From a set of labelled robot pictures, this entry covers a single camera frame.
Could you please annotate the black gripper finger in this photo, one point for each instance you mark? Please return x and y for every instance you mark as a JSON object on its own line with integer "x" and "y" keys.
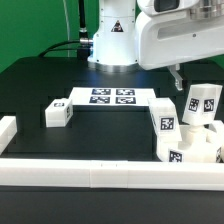
{"x": 173, "y": 69}

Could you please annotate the white left fence bar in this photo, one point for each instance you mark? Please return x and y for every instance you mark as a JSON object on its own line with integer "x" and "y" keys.
{"x": 8, "y": 129}

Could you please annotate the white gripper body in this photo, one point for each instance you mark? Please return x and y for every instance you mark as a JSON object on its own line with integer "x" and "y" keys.
{"x": 175, "y": 38}

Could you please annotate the white front fence bar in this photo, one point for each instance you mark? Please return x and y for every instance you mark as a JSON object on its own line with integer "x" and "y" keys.
{"x": 111, "y": 174}

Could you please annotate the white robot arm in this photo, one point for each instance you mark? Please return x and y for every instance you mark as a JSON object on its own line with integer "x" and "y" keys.
{"x": 114, "y": 44}

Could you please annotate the white marker sheet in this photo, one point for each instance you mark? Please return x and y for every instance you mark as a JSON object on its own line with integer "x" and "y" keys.
{"x": 99, "y": 96}

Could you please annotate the white fence bar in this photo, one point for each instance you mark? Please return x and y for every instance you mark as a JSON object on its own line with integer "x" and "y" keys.
{"x": 8, "y": 129}
{"x": 111, "y": 174}

